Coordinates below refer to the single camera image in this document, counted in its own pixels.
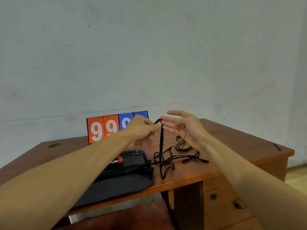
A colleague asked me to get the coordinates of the person's right hand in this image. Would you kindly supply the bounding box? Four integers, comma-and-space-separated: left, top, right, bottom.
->
160, 110, 211, 152

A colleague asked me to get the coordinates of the person's left hand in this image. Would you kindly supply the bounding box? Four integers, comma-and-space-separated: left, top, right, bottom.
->
124, 115, 161, 142

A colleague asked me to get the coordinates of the tangle of black lanyards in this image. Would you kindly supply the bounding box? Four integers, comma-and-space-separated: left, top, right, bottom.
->
153, 136, 209, 169

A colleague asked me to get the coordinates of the pile of black laces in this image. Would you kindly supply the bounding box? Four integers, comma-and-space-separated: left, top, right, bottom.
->
96, 160, 155, 181

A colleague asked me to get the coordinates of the black plastic tray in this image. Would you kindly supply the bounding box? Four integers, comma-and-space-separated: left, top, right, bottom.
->
72, 149, 155, 209

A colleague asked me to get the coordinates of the pull-out wooden desk shelf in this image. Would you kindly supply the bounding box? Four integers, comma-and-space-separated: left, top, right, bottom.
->
57, 200, 176, 230

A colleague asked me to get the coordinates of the person's left forearm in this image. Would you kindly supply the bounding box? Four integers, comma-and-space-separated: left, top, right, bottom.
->
0, 130, 135, 230

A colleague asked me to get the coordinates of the person's right forearm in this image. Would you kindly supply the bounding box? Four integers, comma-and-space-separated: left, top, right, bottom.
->
200, 136, 307, 230

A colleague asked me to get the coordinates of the wooden side drawer with keyhole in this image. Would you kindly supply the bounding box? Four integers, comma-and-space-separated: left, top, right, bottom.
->
204, 187, 255, 230

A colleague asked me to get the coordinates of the orange and blue flip scoreboard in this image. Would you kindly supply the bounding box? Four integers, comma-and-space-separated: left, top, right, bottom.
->
86, 110, 149, 144

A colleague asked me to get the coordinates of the brown wooden desk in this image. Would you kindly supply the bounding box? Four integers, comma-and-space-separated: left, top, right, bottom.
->
0, 118, 295, 230

